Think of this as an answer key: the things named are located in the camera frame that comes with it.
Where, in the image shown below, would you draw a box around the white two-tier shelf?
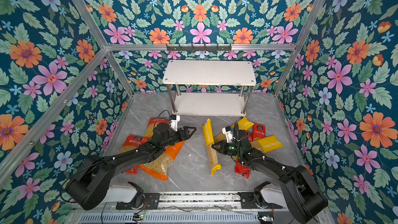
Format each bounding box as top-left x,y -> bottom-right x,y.
163,60 -> 257,116

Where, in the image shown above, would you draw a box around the red macaroni bag upper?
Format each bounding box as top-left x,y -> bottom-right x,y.
144,118 -> 170,138

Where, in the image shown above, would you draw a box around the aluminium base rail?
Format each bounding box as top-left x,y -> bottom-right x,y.
71,191 -> 330,215

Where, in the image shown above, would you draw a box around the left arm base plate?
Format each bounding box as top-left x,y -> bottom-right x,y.
116,193 -> 160,210

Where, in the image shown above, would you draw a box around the white vented cable duct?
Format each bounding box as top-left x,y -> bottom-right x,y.
78,212 -> 260,224

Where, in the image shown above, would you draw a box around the metal hook rail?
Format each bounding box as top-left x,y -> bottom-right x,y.
166,44 -> 232,52

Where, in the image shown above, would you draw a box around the red spaghetti pack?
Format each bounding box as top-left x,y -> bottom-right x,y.
246,132 -> 253,142
235,161 -> 252,179
252,123 -> 266,141

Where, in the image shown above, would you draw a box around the orange macaroni bag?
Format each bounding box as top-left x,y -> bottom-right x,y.
139,141 -> 185,181

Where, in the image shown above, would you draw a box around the red macaroni bag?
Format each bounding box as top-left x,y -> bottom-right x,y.
144,118 -> 170,138
119,134 -> 150,175

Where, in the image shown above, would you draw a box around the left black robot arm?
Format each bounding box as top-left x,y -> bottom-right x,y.
65,123 -> 197,211

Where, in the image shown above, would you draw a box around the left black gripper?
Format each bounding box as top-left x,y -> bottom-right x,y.
160,125 -> 197,149

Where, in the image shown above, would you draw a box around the red macaroni bag lower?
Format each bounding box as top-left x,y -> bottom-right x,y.
119,134 -> 150,175

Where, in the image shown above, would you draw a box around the yellow spaghetti pack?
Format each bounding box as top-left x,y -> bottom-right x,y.
202,119 -> 221,175
214,117 -> 254,143
250,135 -> 283,153

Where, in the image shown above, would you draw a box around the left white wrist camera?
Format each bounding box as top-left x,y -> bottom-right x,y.
170,114 -> 180,132

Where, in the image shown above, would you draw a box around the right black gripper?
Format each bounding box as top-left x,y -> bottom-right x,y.
211,140 -> 243,157

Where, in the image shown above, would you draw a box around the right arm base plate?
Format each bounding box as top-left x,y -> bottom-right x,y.
238,192 -> 283,210

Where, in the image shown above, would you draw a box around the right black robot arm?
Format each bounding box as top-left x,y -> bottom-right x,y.
212,129 -> 328,224

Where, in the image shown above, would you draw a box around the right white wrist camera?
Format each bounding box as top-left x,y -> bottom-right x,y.
222,126 -> 234,143

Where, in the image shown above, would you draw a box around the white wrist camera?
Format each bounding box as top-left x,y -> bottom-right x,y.
170,114 -> 180,132
222,126 -> 234,143

